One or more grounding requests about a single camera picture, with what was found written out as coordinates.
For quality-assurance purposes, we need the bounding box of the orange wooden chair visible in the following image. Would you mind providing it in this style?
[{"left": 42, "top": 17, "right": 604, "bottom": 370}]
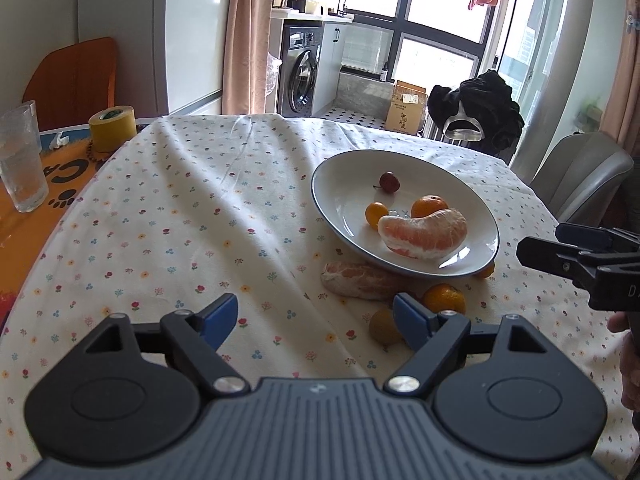
[{"left": 23, "top": 37, "right": 117, "bottom": 131}]

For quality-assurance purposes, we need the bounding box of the white refrigerator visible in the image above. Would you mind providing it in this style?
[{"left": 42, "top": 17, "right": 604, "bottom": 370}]
[{"left": 77, "top": 0, "right": 229, "bottom": 118}]

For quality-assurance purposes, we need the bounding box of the pink curtain right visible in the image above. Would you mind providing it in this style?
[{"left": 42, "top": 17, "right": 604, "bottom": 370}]
[{"left": 601, "top": 0, "right": 639, "bottom": 158}]

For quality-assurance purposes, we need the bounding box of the orange cat table mat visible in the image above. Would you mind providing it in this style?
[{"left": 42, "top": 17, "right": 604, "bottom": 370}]
[{"left": 1, "top": 129, "right": 111, "bottom": 318}]

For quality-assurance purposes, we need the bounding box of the small kumquat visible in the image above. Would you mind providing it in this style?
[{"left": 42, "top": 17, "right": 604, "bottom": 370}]
[
  {"left": 364, "top": 202, "right": 390, "bottom": 230},
  {"left": 474, "top": 261, "right": 495, "bottom": 280}
]

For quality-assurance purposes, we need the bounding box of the cardboard box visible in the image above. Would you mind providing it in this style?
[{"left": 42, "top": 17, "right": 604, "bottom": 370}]
[{"left": 385, "top": 80, "right": 427, "bottom": 136}]

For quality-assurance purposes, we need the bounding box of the white cabinet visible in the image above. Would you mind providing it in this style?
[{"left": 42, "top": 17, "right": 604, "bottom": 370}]
[{"left": 311, "top": 22, "right": 350, "bottom": 117}]

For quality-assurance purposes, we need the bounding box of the grey padded chair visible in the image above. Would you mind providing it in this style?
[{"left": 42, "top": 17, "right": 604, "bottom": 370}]
[{"left": 530, "top": 132, "right": 634, "bottom": 226}]

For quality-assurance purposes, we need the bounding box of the pink curtain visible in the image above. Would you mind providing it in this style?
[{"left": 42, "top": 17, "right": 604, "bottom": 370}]
[
  {"left": 601, "top": 0, "right": 639, "bottom": 158},
  {"left": 221, "top": 0, "right": 271, "bottom": 115}
]

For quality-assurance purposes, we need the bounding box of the white plate blue rim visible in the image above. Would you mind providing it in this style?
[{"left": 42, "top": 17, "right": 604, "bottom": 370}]
[{"left": 310, "top": 150, "right": 500, "bottom": 278}]

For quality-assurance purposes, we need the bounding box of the floral white tablecloth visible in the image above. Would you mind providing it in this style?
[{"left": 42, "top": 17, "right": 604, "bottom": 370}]
[{"left": 1, "top": 115, "right": 639, "bottom": 479}]

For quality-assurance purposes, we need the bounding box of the right hand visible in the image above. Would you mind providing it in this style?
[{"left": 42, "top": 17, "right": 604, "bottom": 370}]
[{"left": 608, "top": 312, "right": 639, "bottom": 413}]

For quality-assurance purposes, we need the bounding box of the pink curtain left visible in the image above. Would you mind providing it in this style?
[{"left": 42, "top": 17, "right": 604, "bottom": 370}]
[{"left": 221, "top": 0, "right": 271, "bottom": 115}]

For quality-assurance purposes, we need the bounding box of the grey washing machine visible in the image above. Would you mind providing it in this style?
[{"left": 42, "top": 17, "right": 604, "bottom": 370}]
[{"left": 277, "top": 22, "right": 322, "bottom": 117}]

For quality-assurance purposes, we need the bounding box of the large orange mandarin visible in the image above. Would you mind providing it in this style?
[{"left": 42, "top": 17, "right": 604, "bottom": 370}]
[{"left": 410, "top": 195, "right": 449, "bottom": 218}]

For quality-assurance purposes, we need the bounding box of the peeled pomelo segment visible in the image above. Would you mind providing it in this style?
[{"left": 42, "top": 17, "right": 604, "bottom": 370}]
[
  {"left": 378, "top": 209, "right": 468, "bottom": 260},
  {"left": 320, "top": 261, "right": 411, "bottom": 301}
]

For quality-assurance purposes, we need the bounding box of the brown longan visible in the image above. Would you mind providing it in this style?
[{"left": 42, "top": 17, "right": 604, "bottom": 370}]
[{"left": 369, "top": 308, "right": 404, "bottom": 347}]

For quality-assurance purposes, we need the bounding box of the clear glass front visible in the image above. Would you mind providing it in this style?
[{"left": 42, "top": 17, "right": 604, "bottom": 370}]
[{"left": 1, "top": 101, "right": 49, "bottom": 214}]

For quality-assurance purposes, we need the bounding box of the black clothes pile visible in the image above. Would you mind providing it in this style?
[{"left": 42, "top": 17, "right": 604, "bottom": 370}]
[{"left": 427, "top": 70, "right": 524, "bottom": 156}]

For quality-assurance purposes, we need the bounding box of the yellow tape roll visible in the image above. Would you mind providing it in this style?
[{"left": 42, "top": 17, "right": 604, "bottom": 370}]
[{"left": 89, "top": 105, "right": 137, "bottom": 153}]

